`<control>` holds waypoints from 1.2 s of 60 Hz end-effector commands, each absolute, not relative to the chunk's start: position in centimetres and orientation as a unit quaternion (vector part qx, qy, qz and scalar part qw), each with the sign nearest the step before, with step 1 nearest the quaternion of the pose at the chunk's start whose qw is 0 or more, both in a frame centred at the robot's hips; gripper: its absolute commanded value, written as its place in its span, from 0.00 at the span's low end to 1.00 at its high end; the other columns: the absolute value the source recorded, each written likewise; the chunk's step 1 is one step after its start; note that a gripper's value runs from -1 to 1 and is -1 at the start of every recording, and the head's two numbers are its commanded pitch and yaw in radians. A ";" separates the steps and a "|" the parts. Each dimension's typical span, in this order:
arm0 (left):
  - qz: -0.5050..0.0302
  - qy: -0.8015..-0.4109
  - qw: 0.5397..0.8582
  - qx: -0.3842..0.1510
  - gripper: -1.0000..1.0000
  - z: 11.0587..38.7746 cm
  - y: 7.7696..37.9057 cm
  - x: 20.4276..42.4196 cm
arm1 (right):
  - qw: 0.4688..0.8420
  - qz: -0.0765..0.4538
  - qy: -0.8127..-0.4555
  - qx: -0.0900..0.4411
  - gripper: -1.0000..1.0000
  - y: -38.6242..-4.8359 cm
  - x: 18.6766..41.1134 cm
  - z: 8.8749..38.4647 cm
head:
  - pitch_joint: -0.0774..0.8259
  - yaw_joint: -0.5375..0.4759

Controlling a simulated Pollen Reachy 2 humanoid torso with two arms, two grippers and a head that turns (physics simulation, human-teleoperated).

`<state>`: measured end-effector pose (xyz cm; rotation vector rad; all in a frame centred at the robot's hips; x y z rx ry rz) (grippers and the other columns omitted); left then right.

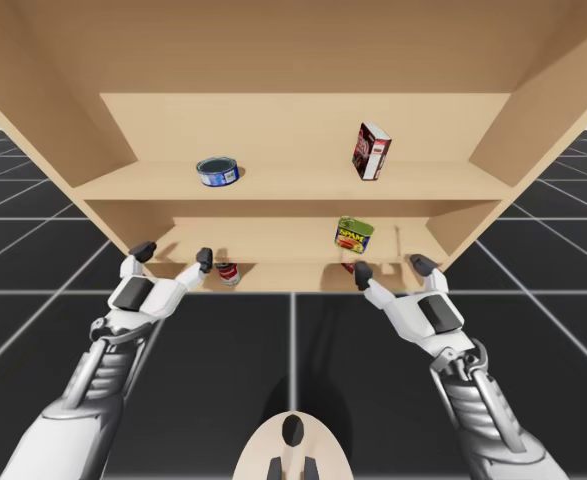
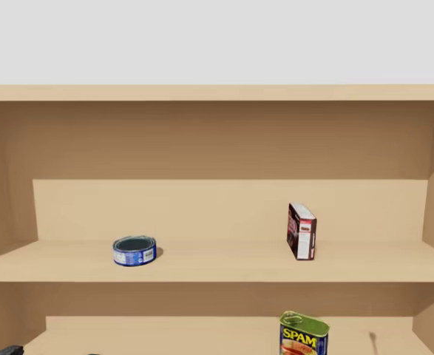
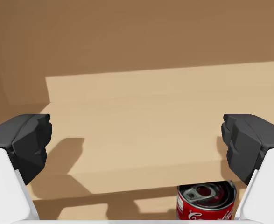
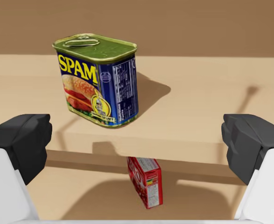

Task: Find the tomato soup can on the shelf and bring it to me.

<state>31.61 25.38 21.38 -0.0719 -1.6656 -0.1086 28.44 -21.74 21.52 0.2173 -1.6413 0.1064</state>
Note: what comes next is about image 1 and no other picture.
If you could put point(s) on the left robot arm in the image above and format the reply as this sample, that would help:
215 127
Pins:
68 420

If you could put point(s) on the tan robot part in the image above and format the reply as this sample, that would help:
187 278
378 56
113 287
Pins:
293 450

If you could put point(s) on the green and blue rectangular can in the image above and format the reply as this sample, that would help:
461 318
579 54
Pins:
353 235

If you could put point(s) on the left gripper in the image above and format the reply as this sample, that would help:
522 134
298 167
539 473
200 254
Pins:
143 295

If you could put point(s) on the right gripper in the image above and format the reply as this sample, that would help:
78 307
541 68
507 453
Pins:
430 320

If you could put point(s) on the pale wooden shelf unit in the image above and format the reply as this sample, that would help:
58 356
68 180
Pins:
293 60

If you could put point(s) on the red and white can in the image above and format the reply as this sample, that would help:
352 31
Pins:
229 275

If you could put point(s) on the blue flat can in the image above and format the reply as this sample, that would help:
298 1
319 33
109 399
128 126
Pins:
217 175

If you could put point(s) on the red and white carton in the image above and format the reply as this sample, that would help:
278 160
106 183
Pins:
371 150

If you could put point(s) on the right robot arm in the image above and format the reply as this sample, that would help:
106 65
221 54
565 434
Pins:
493 415

